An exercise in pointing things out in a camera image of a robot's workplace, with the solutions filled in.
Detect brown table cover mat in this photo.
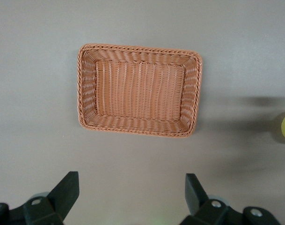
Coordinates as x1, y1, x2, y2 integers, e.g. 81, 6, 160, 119
0, 0, 285, 225

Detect brown wicker basket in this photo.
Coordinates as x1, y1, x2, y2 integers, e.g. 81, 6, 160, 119
76, 43, 203, 140

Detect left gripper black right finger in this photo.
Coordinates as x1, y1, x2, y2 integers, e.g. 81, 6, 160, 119
180, 173, 280, 225

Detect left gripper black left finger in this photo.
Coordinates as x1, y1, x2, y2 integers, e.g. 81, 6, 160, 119
0, 171, 80, 225

